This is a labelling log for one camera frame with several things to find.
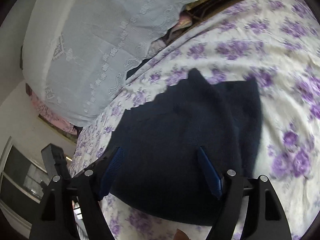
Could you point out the fingertip of a hand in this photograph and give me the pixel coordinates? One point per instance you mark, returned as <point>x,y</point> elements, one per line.
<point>180,235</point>

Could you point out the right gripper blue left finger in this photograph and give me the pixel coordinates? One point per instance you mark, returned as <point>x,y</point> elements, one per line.
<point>55,219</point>

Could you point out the dark glass-front cabinet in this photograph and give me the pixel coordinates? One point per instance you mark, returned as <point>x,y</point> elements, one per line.
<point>21,190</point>

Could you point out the pink floral folded fabric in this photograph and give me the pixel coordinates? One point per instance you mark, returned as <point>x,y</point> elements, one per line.
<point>49,115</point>

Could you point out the navy knit sweater yellow trim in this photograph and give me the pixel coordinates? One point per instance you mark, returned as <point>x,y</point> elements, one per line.
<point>161,175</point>

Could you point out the pale blue lace cover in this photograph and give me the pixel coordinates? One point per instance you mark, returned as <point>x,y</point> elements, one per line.
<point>76,53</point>

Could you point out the white purple floral bedsheet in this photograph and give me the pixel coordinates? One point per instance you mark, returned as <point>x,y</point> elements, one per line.
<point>277,43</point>

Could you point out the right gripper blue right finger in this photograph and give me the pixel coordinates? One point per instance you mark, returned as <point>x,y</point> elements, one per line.
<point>256,198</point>

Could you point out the stacked brown folded fabrics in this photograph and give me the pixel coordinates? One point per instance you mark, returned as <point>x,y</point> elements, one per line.
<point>192,15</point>

